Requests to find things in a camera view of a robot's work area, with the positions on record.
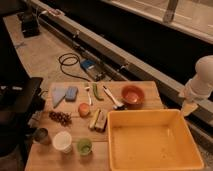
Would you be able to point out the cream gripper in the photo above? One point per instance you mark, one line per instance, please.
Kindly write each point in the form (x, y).
(188, 107)

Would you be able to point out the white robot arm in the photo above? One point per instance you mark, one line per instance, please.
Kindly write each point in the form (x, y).
(199, 87)

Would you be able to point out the green plastic cup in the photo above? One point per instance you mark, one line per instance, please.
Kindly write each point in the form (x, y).
(84, 146)

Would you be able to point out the white paper cup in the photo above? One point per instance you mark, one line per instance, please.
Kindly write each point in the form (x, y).
(62, 142)

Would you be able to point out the metal cup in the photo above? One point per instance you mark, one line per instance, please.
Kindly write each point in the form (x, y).
(41, 136)

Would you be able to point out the yellow plastic bin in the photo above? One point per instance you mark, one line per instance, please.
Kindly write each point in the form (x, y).
(151, 140)

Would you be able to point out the orange red bowl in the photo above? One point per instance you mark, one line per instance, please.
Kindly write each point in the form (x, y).
(132, 95)

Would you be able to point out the yellow brown sandwich block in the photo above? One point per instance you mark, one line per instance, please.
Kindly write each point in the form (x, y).
(98, 121)

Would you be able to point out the green chili pepper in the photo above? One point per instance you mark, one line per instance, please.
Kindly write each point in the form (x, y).
(95, 92)

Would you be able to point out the blue electronic box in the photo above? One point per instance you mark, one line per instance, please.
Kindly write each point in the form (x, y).
(92, 69)

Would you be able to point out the orange peach fruit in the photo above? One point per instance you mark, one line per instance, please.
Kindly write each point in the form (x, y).
(83, 110)

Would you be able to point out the blue sponge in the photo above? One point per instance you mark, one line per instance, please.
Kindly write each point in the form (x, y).
(71, 94)

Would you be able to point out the wooden cutting board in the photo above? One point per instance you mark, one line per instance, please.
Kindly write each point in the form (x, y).
(47, 158)

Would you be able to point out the dark grape bunch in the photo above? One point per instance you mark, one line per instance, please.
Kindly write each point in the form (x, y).
(63, 118)

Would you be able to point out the light blue wedge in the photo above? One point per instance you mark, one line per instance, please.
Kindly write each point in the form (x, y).
(58, 94)

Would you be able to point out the black chair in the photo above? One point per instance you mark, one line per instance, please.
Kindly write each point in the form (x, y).
(14, 118)

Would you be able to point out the black device on floor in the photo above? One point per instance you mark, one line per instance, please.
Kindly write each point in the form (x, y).
(29, 24)

